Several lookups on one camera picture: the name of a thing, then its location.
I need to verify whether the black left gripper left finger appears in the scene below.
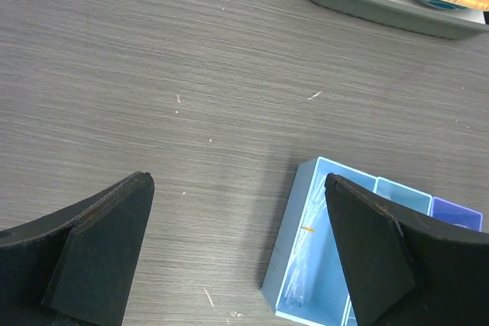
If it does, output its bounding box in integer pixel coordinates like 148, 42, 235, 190
1, 172, 154, 325

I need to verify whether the dark green plastic tray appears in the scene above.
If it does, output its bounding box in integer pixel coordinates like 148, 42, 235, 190
311, 0, 488, 40

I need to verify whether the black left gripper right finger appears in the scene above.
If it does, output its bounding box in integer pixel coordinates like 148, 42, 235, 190
325, 173, 488, 325

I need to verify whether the bundle of plastic pipettes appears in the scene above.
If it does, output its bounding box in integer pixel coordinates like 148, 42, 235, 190
283, 180, 326, 307

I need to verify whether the blue three-compartment organizer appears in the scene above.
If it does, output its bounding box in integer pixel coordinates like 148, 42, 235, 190
261, 157, 484, 325

